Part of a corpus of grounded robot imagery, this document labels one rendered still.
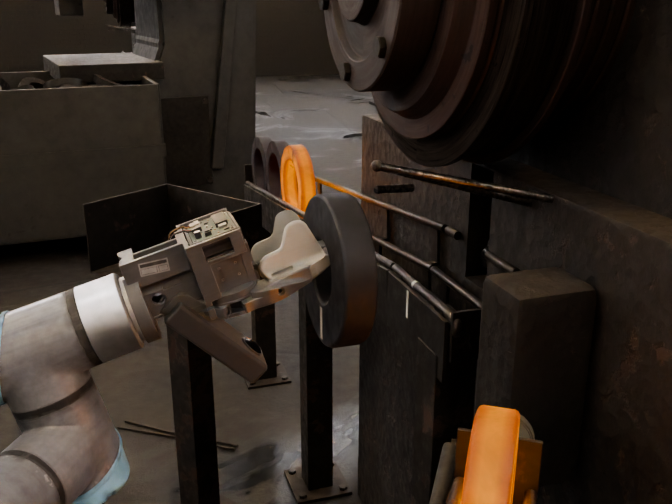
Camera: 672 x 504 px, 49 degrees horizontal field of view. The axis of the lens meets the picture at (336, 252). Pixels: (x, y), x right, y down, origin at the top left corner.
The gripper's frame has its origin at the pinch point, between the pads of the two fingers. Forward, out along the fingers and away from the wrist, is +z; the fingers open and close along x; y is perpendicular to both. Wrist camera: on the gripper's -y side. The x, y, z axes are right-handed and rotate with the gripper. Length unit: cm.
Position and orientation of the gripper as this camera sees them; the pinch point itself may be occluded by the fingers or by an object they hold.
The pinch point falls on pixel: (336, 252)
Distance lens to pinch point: 74.2
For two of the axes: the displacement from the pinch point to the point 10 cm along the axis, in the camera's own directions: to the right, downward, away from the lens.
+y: -2.5, -8.8, -4.1
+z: 9.2, -3.5, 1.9
